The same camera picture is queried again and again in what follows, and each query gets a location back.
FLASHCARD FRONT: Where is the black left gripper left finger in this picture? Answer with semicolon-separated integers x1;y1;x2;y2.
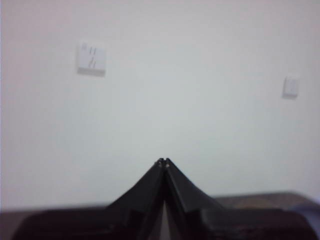
11;157;166;240

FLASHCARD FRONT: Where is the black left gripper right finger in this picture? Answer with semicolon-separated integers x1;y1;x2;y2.
164;157;316;240

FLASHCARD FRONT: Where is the white wall socket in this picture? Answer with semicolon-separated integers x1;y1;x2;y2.
76;39;108;79
281;73;301;100

